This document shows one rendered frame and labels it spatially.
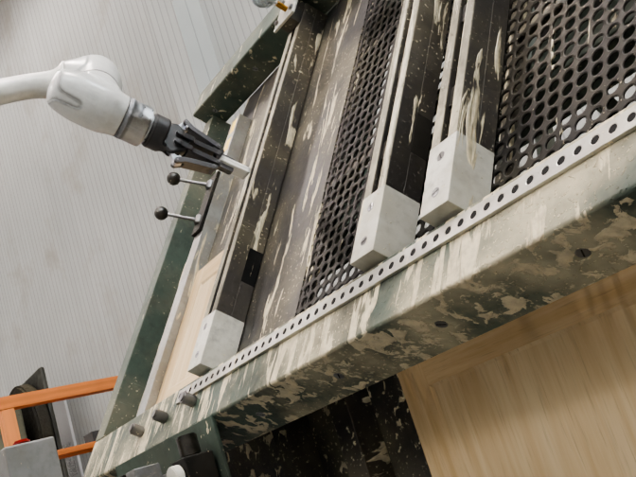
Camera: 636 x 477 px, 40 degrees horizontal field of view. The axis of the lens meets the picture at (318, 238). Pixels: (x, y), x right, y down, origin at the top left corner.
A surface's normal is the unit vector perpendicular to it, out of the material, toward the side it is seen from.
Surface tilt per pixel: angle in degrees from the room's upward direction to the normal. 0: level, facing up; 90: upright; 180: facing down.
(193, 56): 90
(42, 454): 90
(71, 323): 90
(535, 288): 146
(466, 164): 90
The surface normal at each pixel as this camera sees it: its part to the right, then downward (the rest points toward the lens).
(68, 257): -0.73, 0.05
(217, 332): 0.53, -0.39
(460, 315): -0.18, 0.81
